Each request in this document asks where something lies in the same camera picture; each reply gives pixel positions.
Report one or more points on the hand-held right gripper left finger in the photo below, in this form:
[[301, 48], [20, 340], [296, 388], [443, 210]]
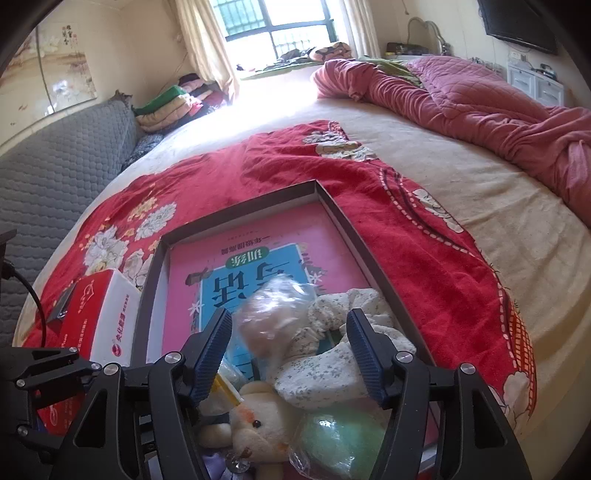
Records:
[[210, 360]]

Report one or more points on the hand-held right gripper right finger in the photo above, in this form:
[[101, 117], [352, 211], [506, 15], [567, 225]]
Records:
[[367, 360]]

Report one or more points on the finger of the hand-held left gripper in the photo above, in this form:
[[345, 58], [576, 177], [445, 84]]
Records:
[[34, 436], [51, 369]]

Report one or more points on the floral fabric scrunchie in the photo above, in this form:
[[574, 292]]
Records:
[[314, 369]]

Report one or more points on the clear plastic bag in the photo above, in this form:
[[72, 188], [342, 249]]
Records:
[[272, 323]]

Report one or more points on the cream teddy bear plush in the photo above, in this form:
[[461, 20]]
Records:
[[263, 424]]

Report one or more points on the green plush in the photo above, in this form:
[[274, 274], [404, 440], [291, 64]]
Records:
[[337, 443]]

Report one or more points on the dark shallow cardboard box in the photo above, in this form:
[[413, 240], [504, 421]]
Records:
[[231, 212]]

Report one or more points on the yellow item in clear bag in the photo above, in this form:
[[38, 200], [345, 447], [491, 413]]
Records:
[[226, 385]]

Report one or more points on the black glossy box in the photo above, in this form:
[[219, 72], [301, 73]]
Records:
[[65, 304]]

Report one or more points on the red tissue pack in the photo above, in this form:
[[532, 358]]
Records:
[[106, 323]]

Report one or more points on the pink and blue book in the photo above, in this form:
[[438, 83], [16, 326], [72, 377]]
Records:
[[207, 258]]

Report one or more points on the bed with cream sheet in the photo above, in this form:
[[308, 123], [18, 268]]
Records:
[[508, 221]]

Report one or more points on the grey quilted headboard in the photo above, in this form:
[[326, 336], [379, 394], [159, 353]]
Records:
[[60, 170]]

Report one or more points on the red floral blanket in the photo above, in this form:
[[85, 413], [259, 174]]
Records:
[[277, 157]]

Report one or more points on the dark patterned cloth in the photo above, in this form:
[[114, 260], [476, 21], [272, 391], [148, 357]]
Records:
[[141, 150]]

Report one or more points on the stack of folded clothes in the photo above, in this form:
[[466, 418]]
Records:
[[171, 104]]

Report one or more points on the pink quilt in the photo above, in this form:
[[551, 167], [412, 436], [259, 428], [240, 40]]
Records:
[[461, 106]]

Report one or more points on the green cloth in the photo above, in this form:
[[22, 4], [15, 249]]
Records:
[[388, 69]]

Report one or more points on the green sill mat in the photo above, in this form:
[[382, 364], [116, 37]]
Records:
[[277, 69]]

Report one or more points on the folded floral blanket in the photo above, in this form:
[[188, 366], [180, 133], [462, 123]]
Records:
[[330, 50]]

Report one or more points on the dark clothes pile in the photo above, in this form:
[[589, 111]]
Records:
[[295, 54]]

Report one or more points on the cream curtain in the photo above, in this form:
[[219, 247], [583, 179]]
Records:
[[207, 46], [364, 27]]

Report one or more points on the cluttered dresser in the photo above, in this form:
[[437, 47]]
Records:
[[408, 48]]

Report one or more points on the white drawer cabinet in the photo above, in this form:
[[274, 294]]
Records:
[[535, 85]]

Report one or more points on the white framed mirror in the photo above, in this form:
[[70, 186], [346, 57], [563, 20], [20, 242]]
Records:
[[436, 34]]

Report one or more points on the black television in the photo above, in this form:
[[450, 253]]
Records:
[[517, 23]]

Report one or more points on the wall picture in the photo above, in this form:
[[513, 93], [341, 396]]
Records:
[[46, 78]]

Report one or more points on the window with dark frame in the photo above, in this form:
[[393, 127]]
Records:
[[277, 23]]

